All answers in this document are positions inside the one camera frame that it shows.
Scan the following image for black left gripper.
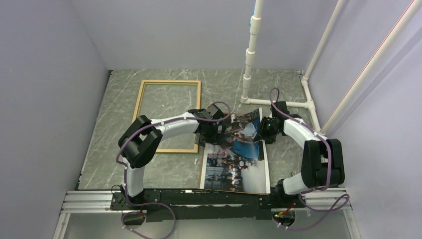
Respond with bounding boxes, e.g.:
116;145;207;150
196;123;227;149

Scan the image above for printed photo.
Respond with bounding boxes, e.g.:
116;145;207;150
199;108;270;195

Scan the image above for wooden picture frame green inlay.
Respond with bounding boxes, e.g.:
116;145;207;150
133;80;201;154

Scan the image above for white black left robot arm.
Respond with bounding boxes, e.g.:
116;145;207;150
116;104;230;209

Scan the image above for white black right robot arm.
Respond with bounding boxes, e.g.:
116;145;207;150
254;101;345;207

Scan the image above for white pvc pipe stand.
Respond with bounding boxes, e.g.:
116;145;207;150
240;0;422;134

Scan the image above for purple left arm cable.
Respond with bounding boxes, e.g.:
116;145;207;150
115;101;231;239

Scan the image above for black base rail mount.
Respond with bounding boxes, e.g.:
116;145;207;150
109;189;304;223

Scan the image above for aluminium extrusion rail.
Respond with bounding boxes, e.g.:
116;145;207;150
53;190;112;239

